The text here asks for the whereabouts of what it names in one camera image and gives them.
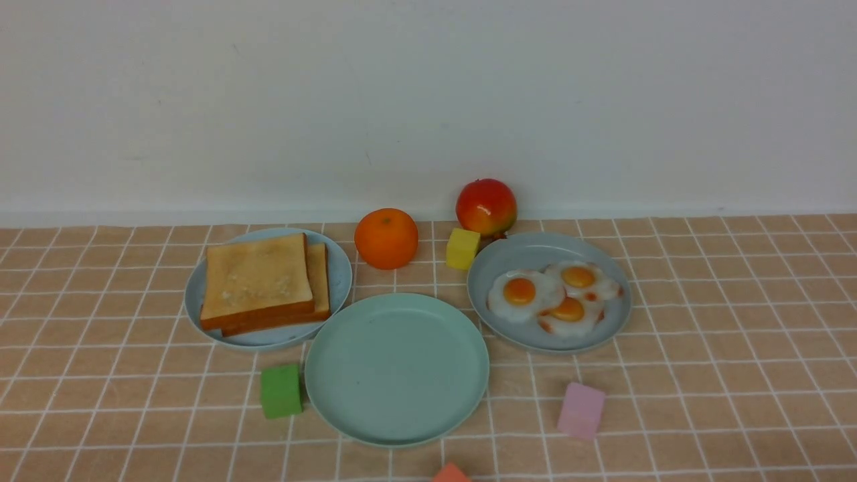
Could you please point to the fried egg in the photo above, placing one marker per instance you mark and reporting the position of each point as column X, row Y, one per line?
column 573, row 317
column 585, row 281
column 520, row 296

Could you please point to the toast slice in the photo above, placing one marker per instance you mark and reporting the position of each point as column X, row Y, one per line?
column 256, row 280
column 318, row 278

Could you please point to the yellow cube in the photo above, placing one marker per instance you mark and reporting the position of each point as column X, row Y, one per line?
column 462, row 248

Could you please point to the orange fruit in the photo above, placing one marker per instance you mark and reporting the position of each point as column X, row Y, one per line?
column 387, row 239

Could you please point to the red yellow apple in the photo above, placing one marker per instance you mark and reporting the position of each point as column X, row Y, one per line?
column 487, row 206

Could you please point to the grey-blue egg plate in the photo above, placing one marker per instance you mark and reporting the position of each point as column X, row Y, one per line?
column 535, row 251

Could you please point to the green centre plate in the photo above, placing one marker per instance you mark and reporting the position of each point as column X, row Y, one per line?
column 397, row 370

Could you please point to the green cube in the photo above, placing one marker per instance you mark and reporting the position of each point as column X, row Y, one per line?
column 281, row 391

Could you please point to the pink cube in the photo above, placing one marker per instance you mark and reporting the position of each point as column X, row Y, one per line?
column 581, row 411

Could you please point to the red-orange cube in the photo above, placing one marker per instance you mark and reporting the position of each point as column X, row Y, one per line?
column 451, row 473

